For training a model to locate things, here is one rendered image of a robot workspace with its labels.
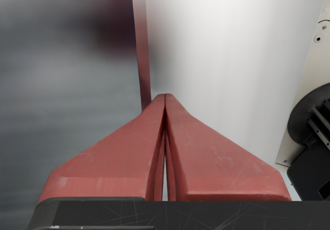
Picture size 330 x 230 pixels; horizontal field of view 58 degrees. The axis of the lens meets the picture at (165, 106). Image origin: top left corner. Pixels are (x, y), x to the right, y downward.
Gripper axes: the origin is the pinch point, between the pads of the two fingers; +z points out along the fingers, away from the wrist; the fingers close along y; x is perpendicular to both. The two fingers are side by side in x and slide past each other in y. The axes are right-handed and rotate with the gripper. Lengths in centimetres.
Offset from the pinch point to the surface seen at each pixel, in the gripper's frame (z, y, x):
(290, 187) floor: 101, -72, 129
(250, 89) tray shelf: 3.8, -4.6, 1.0
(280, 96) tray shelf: 4.0, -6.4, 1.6
